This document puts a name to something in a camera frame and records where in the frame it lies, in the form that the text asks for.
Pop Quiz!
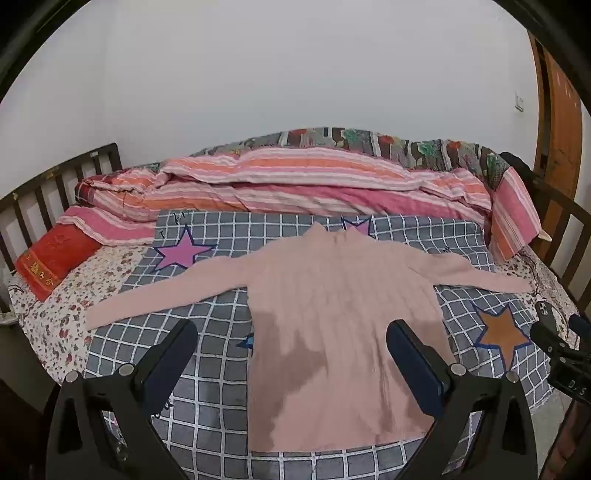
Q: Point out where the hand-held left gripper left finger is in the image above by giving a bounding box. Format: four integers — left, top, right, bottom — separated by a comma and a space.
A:
48, 318, 199, 480

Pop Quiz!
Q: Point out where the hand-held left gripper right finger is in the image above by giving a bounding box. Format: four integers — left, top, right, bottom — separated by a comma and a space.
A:
386, 319, 541, 480

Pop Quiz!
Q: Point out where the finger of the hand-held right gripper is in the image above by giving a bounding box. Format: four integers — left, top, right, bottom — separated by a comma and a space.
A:
530, 320, 580, 357
534, 300, 563, 334

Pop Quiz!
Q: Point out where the pink knit sweater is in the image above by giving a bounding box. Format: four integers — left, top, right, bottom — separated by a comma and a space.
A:
85, 224, 534, 455

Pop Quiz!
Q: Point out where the grey checked star blanket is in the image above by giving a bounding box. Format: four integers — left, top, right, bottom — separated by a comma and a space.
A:
85, 210, 555, 480

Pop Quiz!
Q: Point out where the dark wooden footboard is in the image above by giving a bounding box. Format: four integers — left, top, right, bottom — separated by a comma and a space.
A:
501, 152, 591, 324

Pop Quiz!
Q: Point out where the floral bed sheet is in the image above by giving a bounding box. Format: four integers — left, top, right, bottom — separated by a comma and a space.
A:
7, 242, 583, 384

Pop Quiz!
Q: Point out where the red pillow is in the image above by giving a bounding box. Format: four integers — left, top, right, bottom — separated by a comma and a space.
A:
14, 224, 102, 303

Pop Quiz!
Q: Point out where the brown wooden door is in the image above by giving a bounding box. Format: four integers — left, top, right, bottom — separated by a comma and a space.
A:
526, 28, 585, 204

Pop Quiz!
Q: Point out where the colourful patchwork quilt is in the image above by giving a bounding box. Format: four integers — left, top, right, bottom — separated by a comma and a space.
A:
189, 127, 513, 192

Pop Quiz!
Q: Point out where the pink striped quilt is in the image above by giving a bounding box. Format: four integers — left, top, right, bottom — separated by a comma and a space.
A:
55, 148, 543, 264

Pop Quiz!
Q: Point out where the dark wooden headboard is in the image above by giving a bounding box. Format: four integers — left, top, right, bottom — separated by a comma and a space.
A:
0, 142, 123, 315

